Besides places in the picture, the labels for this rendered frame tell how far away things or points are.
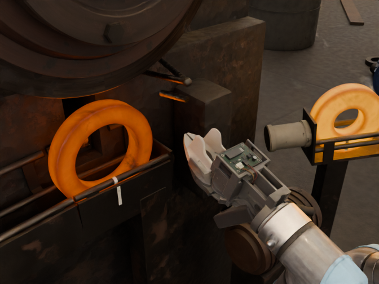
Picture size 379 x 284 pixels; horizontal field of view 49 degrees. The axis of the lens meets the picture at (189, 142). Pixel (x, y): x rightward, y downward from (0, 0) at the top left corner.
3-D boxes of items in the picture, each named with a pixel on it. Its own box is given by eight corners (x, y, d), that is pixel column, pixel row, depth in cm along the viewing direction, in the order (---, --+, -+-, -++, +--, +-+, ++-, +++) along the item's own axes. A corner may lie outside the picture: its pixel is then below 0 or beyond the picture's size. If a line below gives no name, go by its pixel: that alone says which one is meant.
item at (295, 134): (263, 142, 96) (263, 120, 93) (302, 137, 96) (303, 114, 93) (270, 158, 91) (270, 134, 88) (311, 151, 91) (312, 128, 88)
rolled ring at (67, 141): (150, 91, 70) (139, 85, 73) (47, 128, 60) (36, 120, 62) (155, 179, 80) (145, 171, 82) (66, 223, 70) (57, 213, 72)
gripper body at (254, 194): (246, 135, 68) (301, 187, 62) (232, 169, 74) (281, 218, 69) (211, 152, 64) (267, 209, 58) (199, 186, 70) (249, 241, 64)
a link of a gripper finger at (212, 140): (205, 109, 73) (240, 144, 69) (197, 133, 77) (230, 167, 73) (191, 115, 71) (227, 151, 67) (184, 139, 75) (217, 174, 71)
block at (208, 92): (171, 179, 97) (168, 83, 84) (197, 165, 101) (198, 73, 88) (202, 202, 90) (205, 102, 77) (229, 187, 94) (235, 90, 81)
